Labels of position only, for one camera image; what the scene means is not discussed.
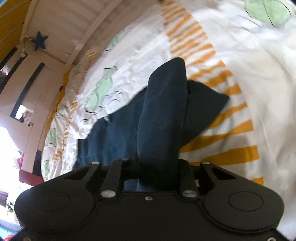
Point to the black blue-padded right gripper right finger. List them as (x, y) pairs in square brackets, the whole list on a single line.
[(186, 185)]

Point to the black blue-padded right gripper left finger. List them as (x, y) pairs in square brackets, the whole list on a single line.
[(112, 186)]

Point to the dark navy garment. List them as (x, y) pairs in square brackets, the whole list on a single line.
[(162, 118)]

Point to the white shelf unit with slots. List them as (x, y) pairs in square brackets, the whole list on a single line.
[(28, 93)]

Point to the white duvet with green leaves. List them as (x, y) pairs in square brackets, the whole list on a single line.
[(204, 81)]

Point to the dark blue star ornament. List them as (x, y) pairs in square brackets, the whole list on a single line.
[(39, 41)]

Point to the white slatted bed frame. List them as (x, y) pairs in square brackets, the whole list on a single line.
[(73, 27)]

